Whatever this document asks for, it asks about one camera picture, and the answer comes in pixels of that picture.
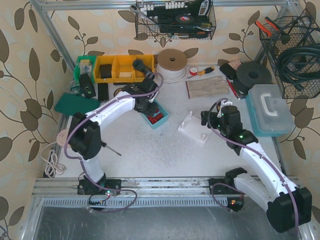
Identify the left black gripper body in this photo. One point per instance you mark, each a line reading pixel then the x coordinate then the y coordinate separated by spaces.
pixel 146 107

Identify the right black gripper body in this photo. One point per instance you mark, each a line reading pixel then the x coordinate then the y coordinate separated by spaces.
pixel 208 118

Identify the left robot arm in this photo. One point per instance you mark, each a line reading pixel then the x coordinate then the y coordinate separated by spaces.
pixel 84 140

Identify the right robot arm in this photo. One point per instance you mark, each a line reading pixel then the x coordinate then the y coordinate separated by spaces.
pixel 286 205

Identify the small red spring front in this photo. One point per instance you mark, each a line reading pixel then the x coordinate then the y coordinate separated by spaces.
pixel 150 118

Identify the red spring middle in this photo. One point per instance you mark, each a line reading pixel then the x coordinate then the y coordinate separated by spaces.
pixel 158 117

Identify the light blue plastic box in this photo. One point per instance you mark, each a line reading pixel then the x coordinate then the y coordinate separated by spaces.
pixel 161 121

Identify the white peg board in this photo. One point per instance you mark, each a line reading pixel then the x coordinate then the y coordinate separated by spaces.
pixel 191 126

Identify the brown tape roll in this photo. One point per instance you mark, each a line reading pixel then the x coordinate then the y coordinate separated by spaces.
pixel 117 91

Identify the beige work glove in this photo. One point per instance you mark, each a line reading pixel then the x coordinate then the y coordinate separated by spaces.
pixel 208 87

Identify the yellow storage bin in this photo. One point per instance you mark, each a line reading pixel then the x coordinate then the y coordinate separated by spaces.
pixel 122 68

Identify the grey pipe fitting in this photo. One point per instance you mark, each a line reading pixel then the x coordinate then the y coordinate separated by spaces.
pixel 139 66

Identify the black ribbed block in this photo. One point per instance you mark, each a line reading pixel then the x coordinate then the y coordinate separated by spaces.
pixel 103 92

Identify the yellow black screwdriver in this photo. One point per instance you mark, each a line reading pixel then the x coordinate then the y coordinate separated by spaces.
pixel 203 72

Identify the black box in bin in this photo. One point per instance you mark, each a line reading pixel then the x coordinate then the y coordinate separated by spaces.
pixel 105 71

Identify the red white tape roll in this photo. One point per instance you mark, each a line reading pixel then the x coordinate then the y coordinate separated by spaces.
pixel 193 71

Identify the metal nail pin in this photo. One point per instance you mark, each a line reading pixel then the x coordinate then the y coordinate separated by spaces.
pixel 106 146

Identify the black green meter device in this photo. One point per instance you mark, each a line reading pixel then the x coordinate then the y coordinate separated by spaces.
pixel 86 86

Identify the black disc spool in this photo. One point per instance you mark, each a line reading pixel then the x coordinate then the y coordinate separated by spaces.
pixel 249 74

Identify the green storage bin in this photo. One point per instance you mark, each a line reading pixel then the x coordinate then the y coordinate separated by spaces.
pixel 84 65

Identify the green plastic lid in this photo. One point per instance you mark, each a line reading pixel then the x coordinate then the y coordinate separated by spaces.
pixel 73 105

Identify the round beige power socket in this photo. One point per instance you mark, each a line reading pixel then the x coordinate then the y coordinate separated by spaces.
pixel 61 137

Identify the black electrical tape roll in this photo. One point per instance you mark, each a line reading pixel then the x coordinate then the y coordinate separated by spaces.
pixel 184 20

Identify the silver wrench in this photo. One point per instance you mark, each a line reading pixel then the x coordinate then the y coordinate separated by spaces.
pixel 136 10

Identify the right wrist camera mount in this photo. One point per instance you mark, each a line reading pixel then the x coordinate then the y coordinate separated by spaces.
pixel 224 103

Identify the white cable spool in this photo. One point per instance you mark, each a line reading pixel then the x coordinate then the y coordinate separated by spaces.
pixel 172 65

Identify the clear toolbox white handle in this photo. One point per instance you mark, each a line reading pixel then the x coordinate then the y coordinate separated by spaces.
pixel 268 111

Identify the top wire basket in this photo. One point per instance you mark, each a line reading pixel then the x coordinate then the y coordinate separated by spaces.
pixel 164 20

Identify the wire basket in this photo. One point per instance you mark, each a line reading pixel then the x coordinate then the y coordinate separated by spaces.
pixel 293 54
pixel 164 20

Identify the right wire basket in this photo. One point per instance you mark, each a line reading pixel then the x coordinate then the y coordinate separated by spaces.
pixel 293 54

